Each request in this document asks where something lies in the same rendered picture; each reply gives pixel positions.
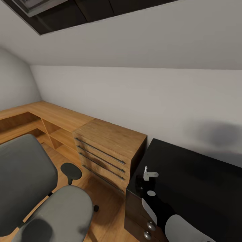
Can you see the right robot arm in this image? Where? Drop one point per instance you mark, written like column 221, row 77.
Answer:
column 173, row 225

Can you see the swivel chair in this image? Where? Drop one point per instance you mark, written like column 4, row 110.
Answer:
column 27, row 176

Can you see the cabinet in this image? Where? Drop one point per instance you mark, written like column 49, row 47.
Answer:
column 109, row 153
column 139, row 223

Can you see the fixed window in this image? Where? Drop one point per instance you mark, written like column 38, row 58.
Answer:
column 47, row 16

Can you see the desk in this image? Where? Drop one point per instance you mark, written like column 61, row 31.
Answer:
column 204, row 191

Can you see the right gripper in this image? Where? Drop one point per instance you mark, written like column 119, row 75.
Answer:
column 141, row 182

